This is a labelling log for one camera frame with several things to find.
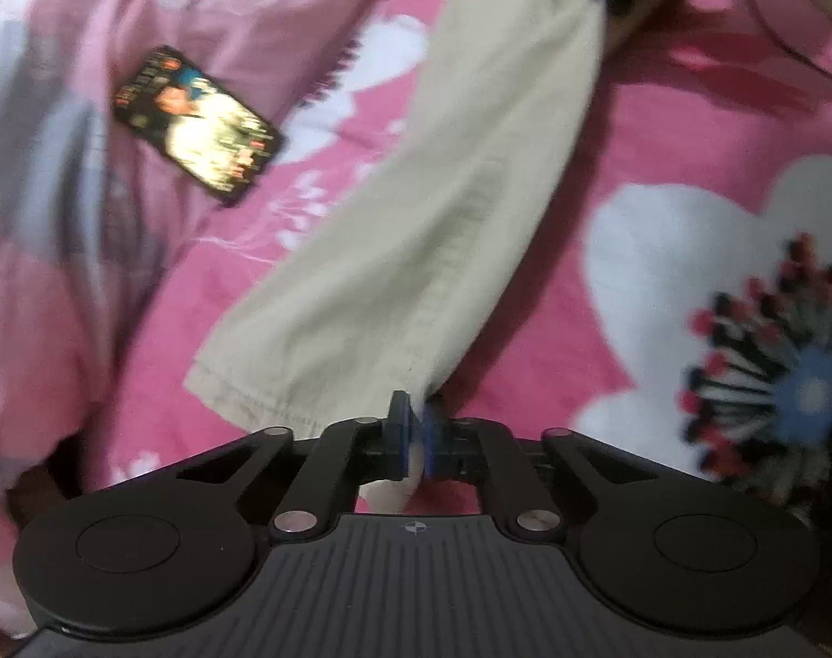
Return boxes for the pink grey floral duvet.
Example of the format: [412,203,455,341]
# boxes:
[0,0,431,638]

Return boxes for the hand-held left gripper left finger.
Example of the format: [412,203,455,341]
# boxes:
[174,389,412,545]

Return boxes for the black cable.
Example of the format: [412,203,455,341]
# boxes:
[741,0,832,92]

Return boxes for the pink floral bed blanket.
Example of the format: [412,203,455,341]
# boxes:
[107,0,832,536]

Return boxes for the beige pants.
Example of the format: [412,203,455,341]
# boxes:
[186,0,832,515]

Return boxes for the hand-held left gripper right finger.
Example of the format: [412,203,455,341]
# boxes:
[422,396,654,545]

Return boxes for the smartphone with lit screen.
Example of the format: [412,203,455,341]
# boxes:
[110,44,284,208]

